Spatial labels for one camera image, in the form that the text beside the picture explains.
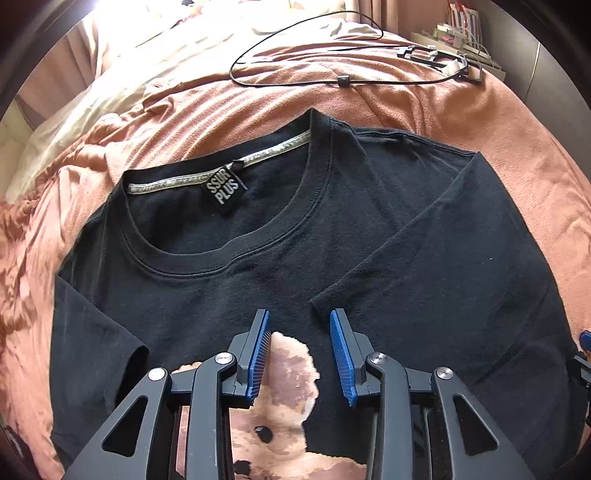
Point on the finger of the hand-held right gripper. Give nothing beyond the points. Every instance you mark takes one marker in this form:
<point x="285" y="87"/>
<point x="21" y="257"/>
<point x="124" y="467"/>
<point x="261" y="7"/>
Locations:
<point x="585" y="342"/>

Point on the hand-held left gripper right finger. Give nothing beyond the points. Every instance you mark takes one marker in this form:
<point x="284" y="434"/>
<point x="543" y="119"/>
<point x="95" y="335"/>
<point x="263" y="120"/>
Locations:
<point x="342" y="357"/>

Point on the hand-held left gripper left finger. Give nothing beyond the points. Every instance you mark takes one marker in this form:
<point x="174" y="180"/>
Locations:
<point x="257" y="357"/>

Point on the black bear print T-shirt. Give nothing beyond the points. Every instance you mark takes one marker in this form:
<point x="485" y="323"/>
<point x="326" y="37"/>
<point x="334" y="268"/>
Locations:
<point x="392" y="230"/>

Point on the orange fleece blanket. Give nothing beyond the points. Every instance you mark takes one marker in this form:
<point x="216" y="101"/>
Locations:
<point x="415" y="101"/>

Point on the grey wardrobe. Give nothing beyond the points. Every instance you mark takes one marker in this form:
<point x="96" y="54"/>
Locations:
<point x="545" y="69"/>

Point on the beige bed sheet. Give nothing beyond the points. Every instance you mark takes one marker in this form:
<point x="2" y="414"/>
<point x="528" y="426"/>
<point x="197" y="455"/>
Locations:
<point x="138" y="60"/>

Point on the cream padded headboard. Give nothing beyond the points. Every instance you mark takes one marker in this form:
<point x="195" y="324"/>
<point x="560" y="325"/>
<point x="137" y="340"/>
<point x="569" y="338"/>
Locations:
<point x="14" y="147"/>

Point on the pink curtain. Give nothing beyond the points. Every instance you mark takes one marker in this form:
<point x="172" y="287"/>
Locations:
<point x="41" y="87"/>
<point x="392" y="14"/>

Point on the striped gift bag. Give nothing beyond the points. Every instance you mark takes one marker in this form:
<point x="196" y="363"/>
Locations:
<point x="461" y="18"/>

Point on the black frame device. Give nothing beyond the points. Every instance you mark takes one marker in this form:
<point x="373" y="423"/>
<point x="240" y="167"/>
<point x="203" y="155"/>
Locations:
<point x="411" y="53"/>

